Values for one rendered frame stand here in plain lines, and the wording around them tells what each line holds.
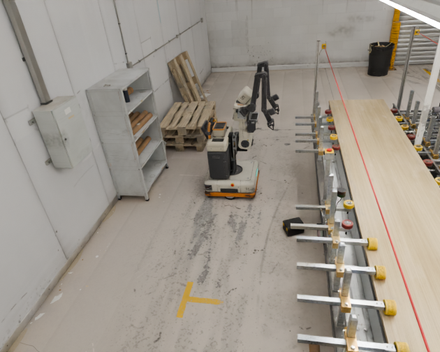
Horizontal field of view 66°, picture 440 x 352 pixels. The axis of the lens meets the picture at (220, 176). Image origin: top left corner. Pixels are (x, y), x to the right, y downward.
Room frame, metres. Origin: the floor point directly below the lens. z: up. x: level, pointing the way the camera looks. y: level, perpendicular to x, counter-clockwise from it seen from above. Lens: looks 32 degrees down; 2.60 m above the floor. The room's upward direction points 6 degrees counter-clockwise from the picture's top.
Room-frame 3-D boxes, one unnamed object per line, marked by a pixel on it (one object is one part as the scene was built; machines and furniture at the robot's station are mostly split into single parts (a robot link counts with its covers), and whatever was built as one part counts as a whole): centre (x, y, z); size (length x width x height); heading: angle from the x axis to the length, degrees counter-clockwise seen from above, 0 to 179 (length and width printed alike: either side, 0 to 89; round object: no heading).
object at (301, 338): (0.97, -0.56, 0.95); 0.50 x 0.04 x 0.04; 76
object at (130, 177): (4.25, 1.11, 0.78); 0.90 x 0.45 x 1.55; 166
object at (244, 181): (3.89, -0.17, 0.16); 0.67 x 0.64 x 0.25; 76
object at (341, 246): (1.49, -0.69, 0.88); 0.04 x 0.04 x 0.48; 76
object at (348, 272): (1.25, -0.64, 0.93); 0.04 x 0.04 x 0.48; 76
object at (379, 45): (8.29, -4.16, 0.36); 0.59 x 0.58 x 0.73; 166
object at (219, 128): (3.92, -0.06, 0.87); 0.23 x 0.15 x 0.11; 166
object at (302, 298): (1.21, -0.61, 0.95); 0.50 x 0.04 x 0.04; 76
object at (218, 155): (3.92, -0.08, 0.59); 0.55 x 0.34 x 0.83; 166
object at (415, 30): (4.20, -2.49, 1.25); 0.15 x 0.08 x 1.10; 166
